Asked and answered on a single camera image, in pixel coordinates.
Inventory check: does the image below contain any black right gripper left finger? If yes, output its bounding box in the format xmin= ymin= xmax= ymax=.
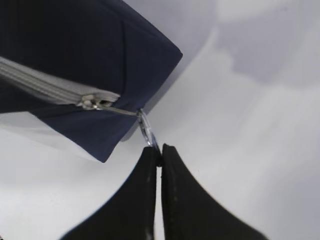
xmin=62 ymin=147 xmax=158 ymax=240

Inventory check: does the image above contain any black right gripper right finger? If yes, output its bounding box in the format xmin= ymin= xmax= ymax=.
xmin=161 ymin=144 xmax=266 ymax=240

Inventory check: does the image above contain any navy blue lunch bag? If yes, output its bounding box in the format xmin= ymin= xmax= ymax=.
xmin=0 ymin=0 xmax=183 ymax=163

